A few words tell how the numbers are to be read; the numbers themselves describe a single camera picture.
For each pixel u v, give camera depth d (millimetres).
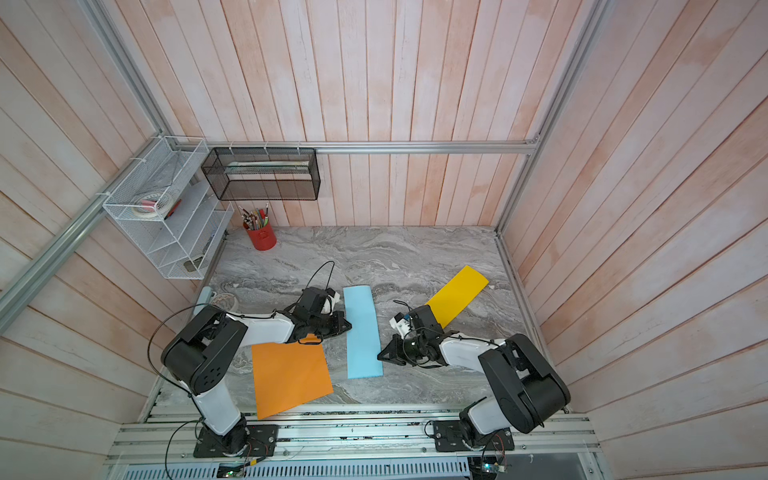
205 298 964
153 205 744
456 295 1017
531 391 446
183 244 784
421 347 713
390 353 776
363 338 905
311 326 760
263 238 1083
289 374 834
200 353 484
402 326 841
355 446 731
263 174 1064
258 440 733
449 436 730
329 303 796
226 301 1006
